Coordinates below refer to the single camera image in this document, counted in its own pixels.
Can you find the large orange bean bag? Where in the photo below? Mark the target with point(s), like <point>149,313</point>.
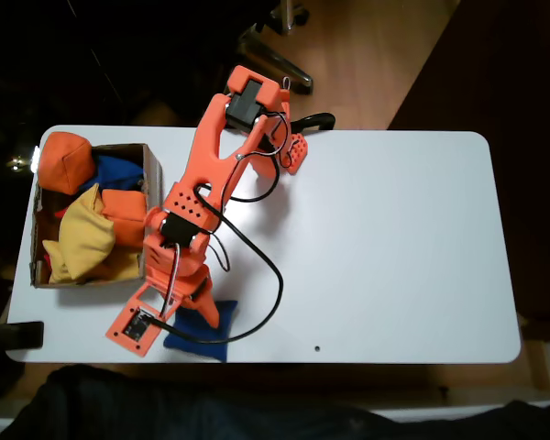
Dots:
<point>64,160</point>

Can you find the cardboard box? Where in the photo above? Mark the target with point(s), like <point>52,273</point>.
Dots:
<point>153,174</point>

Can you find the small orange bean bag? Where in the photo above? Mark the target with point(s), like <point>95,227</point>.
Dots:
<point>124,215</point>

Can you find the black table clamp block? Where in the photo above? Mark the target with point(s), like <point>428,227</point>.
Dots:
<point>18,334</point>

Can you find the shiny metal fixture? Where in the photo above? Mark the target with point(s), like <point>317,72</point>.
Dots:
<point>34,158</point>

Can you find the flat yellow bean bag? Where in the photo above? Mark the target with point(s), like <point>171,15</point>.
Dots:
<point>124,270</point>

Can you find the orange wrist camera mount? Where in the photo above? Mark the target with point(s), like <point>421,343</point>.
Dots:
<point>128,334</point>

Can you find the office chair base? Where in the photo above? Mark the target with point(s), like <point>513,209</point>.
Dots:
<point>275,57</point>

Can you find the large yellow bean bag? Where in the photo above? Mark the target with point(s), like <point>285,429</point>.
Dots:
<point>84,234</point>

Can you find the blue bean bag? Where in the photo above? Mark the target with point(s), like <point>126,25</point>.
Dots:
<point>119,172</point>
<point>220,344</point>

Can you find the red bean bag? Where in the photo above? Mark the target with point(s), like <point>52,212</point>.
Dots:
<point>60,213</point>

